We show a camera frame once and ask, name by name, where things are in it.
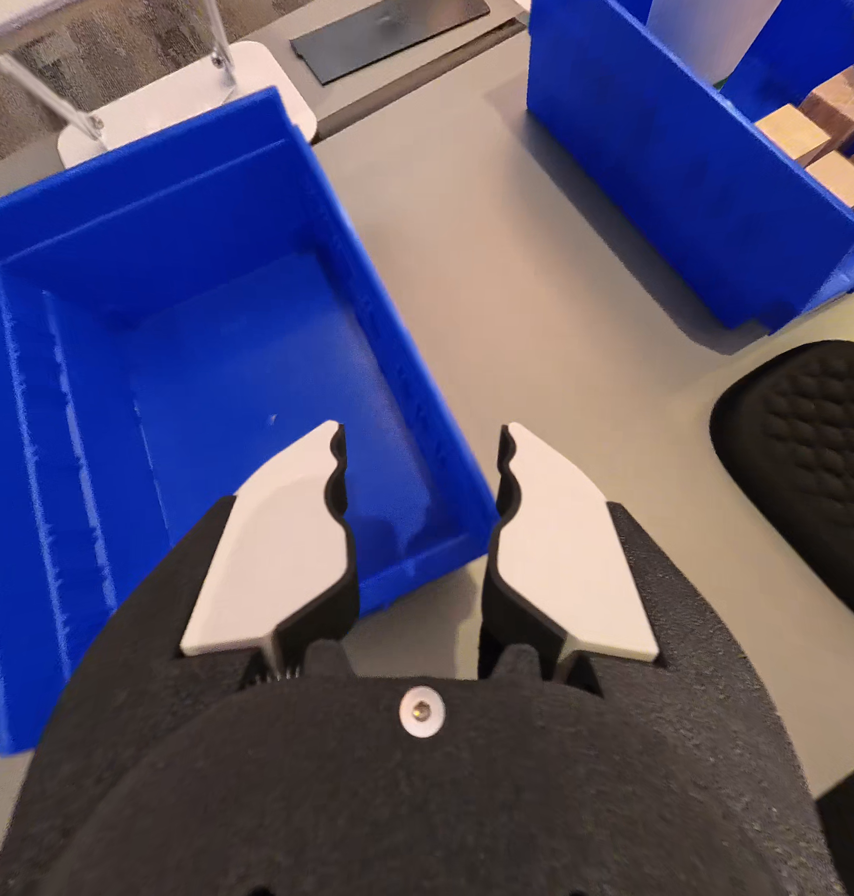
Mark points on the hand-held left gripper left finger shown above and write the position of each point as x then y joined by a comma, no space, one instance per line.
259,560

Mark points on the stack of white cups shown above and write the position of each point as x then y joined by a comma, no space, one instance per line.
706,35

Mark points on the dark inset table panel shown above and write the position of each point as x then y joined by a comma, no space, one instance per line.
385,35

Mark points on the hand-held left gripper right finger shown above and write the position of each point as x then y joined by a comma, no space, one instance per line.
574,567

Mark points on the black padded wrist rest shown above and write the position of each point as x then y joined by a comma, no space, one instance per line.
811,455

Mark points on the blue plastic bin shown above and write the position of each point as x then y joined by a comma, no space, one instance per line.
224,364
678,154

